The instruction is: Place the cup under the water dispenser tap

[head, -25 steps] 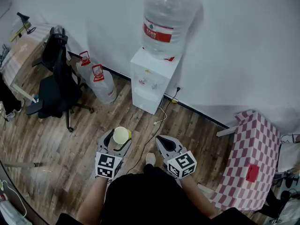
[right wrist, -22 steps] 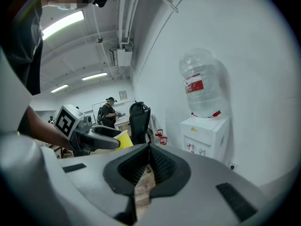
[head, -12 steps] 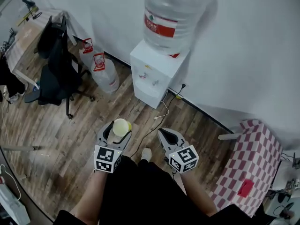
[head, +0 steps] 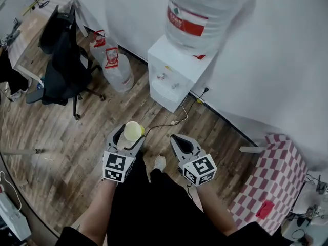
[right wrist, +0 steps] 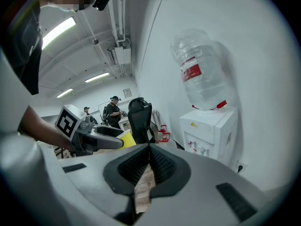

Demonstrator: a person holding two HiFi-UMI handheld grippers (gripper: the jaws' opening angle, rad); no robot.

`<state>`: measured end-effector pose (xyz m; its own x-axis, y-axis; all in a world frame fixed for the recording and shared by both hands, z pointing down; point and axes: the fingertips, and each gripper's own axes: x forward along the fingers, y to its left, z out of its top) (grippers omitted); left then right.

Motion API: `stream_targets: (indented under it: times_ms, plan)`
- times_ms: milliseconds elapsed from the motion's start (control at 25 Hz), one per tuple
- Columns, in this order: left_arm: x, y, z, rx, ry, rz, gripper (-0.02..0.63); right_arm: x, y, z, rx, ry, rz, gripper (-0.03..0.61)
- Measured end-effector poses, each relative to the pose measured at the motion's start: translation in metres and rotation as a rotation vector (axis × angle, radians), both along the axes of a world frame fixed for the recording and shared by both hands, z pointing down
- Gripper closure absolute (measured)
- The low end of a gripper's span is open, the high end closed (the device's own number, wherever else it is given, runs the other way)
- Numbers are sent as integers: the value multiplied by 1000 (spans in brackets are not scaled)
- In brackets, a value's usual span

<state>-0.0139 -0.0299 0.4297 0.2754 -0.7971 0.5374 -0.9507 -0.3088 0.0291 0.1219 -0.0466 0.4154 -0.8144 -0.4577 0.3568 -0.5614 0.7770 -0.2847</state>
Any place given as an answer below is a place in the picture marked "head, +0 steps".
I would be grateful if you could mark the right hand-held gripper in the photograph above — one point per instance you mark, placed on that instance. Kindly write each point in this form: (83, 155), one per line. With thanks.
(200, 169)

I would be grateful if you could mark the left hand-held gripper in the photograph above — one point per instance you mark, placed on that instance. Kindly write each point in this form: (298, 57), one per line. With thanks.
(116, 166)

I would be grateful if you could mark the white cup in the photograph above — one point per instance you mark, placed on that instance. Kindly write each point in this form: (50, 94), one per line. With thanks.
(132, 131)

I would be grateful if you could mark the white water dispenser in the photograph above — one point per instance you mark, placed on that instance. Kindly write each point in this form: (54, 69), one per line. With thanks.
(174, 68)

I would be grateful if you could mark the person's right forearm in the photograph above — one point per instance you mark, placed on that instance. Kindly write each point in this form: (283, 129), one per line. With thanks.
(217, 209)

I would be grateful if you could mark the person's left forearm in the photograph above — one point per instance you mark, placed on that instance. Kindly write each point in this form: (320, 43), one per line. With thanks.
(98, 214)

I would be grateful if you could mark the large clear water bottle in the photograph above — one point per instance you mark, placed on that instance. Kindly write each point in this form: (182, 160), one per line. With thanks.
(205, 17)

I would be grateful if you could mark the person's white shoe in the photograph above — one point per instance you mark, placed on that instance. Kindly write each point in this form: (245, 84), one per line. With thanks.
(159, 163)

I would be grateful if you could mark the white table leg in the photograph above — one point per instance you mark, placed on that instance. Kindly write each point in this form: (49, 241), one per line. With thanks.
(252, 149)

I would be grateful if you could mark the person's black clothing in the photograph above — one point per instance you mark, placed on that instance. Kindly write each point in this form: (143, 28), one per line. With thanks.
(159, 214)

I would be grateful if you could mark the red white checkered tablecloth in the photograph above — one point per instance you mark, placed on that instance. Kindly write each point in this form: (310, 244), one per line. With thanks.
(271, 181)

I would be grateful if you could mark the black office chair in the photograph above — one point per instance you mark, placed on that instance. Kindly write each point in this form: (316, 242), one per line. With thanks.
(64, 68)

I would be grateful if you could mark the red cloth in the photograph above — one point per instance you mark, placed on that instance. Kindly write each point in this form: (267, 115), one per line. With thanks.
(265, 209)

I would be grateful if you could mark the white box device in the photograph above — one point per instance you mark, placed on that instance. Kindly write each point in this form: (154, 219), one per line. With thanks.
(12, 219)

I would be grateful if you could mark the wooden desk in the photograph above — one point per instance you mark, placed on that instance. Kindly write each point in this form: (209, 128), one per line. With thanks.
(28, 35)

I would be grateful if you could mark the yellow ruler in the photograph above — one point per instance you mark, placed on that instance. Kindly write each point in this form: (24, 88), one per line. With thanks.
(33, 5)

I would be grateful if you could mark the wall socket with black plug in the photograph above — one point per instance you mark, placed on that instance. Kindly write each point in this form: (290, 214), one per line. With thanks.
(205, 91)

